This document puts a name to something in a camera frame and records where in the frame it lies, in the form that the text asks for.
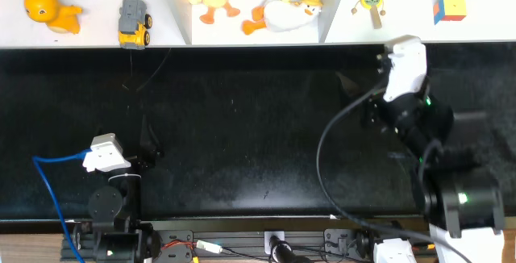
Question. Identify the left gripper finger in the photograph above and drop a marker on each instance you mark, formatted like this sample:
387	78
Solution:
148	142
99	132

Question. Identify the many-coloured puzzle cube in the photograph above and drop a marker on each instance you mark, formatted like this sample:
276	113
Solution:
453	8

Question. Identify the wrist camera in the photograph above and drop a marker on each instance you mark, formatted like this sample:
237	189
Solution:
407	69
105	154

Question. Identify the white shelf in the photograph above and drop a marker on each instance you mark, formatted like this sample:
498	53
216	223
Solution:
403	25

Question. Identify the yellow rubber duck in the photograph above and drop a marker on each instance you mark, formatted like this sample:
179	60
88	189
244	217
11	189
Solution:
44	9

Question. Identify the mounting rail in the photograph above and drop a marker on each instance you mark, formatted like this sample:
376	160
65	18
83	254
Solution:
262	247

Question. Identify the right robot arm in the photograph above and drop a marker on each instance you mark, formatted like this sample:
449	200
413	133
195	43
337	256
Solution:
463	198

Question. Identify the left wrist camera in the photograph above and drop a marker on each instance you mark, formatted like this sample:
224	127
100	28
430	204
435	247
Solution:
105	154

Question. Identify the grey and yellow toy truck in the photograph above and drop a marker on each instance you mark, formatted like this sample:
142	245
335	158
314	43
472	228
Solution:
133	23

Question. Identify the yellow rattle drum toy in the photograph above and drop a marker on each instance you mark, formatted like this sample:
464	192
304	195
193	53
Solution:
371	0

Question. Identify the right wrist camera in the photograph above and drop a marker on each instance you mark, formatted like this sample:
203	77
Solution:
407	69

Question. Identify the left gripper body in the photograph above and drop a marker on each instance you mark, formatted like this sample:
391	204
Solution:
142	162

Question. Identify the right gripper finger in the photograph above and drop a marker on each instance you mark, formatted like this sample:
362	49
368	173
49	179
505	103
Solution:
348	85

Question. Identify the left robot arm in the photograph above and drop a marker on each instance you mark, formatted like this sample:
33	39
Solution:
105	206

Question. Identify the white plush duck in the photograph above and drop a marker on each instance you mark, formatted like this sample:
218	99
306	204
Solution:
284	15

